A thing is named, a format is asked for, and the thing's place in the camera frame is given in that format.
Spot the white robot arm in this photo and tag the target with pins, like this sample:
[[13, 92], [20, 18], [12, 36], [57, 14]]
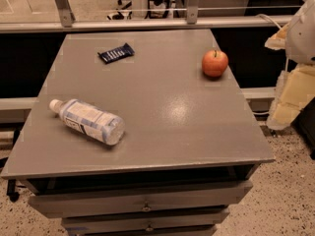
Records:
[[300, 36]]

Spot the blue plastic water bottle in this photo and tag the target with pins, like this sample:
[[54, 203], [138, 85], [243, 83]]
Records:
[[89, 120]]

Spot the grey drawer cabinet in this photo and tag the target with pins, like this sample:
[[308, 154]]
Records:
[[182, 128]]

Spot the dark blue snack wrapper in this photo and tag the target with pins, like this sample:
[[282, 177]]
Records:
[[116, 54]]

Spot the red apple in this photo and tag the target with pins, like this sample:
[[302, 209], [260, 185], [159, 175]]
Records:
[[214, 63]]

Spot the upper grey drawer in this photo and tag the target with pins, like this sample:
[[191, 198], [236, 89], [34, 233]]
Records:
[[141, 199]]

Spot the grey drawer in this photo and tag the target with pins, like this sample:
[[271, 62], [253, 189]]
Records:
[[141, 199], [147, 221]]

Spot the lower grey drawer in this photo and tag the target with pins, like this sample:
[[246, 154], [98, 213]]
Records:
[[147, 221]]

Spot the metal window rail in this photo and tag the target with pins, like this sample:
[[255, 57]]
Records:
[[160, 24]]

